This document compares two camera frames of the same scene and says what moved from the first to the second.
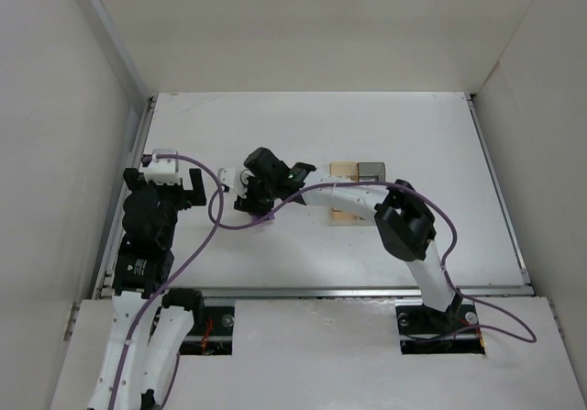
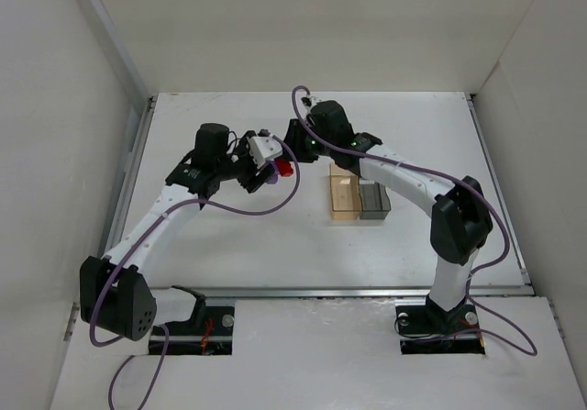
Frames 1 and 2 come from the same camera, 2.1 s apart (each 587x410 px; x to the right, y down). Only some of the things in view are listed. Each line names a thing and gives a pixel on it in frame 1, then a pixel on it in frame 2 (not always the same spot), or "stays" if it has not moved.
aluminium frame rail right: x=482 y=136 stays
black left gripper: x=184 y=195 → x=252 y=179
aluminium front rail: x=345 y=291 stays
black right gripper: x=250 y=194 → x=298 y=140
